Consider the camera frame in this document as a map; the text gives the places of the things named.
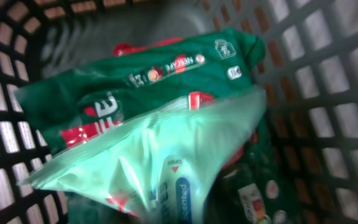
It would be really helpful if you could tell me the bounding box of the grey plastic basket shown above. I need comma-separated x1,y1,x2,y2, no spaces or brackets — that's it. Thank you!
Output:
0,0,358,223

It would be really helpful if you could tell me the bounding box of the pale green wipes packet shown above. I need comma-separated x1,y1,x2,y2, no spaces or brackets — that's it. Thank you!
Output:
25,86,266,223

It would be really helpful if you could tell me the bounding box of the green Nescafe coffee bag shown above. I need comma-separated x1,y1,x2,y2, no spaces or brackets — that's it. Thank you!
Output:
15,29,300,223

